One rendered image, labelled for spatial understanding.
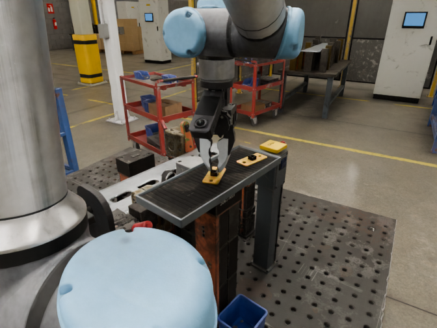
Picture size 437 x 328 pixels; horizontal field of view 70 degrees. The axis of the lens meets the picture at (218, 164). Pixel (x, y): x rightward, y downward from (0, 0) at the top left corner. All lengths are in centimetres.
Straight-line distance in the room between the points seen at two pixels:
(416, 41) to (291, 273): 601
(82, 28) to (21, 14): 776
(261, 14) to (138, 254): 32
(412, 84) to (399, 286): 507
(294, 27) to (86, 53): 760
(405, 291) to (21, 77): 224
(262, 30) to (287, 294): 84
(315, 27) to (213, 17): 741
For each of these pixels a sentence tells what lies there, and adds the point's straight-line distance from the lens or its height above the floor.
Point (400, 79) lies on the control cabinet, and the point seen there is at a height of 41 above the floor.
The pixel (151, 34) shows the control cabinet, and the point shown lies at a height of 93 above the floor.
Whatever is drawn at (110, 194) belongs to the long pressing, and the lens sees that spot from 104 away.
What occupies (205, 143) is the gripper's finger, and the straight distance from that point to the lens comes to 71.
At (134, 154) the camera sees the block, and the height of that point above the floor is 103.
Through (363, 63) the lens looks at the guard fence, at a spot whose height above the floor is 55.
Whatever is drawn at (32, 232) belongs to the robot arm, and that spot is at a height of 135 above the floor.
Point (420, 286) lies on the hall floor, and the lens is 241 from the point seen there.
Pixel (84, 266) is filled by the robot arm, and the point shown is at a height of 133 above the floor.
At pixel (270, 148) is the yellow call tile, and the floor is 116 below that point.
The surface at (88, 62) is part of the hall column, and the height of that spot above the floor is 51.
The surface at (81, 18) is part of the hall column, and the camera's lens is 804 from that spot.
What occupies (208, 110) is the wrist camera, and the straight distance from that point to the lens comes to 64.
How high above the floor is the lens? 151
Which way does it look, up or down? 26 degrees down
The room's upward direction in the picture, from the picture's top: straight up
